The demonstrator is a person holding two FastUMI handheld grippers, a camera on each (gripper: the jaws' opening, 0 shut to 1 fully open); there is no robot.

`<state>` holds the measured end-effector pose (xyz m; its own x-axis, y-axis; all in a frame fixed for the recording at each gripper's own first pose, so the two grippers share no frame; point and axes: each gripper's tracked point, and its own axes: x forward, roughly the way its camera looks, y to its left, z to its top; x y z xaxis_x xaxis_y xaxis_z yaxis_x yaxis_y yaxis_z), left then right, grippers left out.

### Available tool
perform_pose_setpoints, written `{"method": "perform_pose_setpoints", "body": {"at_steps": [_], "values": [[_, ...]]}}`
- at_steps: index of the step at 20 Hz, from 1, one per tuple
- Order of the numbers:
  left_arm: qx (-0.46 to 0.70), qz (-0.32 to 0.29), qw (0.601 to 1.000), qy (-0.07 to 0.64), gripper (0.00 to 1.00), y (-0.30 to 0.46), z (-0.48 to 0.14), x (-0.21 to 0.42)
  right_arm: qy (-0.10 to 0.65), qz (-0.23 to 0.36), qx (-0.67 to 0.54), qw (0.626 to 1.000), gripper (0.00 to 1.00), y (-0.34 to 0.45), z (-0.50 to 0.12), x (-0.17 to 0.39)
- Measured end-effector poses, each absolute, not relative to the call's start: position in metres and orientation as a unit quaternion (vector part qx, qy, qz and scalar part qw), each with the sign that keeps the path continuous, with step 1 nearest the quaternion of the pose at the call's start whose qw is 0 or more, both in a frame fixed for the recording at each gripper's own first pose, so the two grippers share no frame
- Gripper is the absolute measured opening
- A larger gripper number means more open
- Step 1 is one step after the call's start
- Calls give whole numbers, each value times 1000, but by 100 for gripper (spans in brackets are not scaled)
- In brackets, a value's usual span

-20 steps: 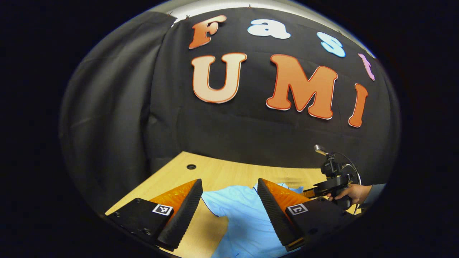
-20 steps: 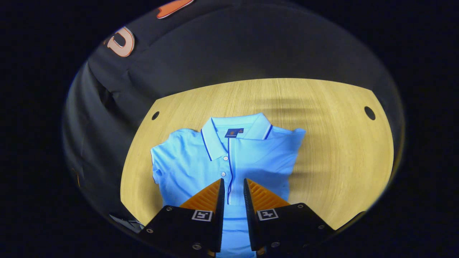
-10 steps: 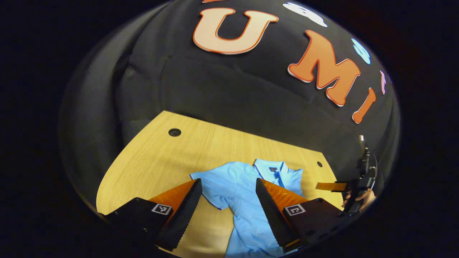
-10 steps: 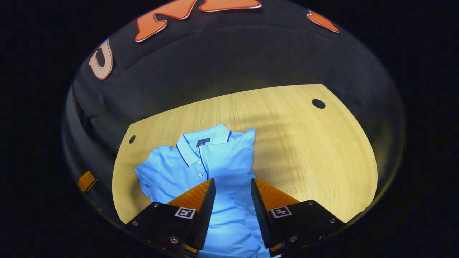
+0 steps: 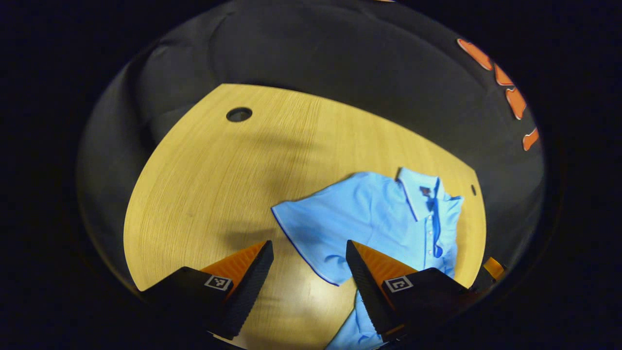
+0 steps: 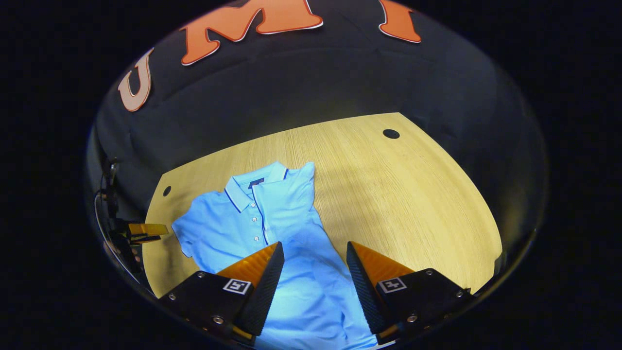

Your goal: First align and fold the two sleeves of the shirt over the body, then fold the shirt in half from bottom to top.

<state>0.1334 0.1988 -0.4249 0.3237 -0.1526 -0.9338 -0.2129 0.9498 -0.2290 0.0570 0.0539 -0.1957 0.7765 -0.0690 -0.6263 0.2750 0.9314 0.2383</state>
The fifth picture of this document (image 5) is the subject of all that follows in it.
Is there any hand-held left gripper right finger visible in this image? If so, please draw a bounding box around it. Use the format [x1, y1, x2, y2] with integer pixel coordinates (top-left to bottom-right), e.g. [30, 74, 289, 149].
[346, 239, 471, 343]

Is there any light blue T-shirt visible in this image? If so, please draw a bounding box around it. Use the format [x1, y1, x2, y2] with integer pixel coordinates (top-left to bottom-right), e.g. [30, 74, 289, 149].
[271, 167, 465, 350]

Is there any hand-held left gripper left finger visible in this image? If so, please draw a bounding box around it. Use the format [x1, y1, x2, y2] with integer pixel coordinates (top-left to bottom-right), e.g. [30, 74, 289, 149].
[141, 240, 275, 341]

